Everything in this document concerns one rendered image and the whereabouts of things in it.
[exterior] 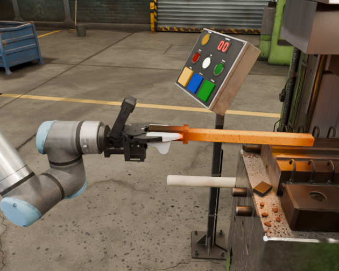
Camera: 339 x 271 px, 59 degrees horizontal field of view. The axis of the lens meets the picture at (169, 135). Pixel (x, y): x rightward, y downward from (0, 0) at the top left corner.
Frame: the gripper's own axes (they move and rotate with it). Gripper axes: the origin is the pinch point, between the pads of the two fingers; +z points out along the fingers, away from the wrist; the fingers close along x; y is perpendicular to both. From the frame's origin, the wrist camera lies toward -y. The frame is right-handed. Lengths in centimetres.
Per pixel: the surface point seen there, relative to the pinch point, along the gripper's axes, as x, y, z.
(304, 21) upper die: 2.6, -27.2, 26.1
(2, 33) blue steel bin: -397, 43, -288
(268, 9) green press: -504, 26, 136
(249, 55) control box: -43, -9, 25
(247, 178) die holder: 0.3, 14.3, 19.3
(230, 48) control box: -48, -10, 18
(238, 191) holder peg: 2.2, 17.3, 16.9
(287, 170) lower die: 7.5, 6.2, 26.8
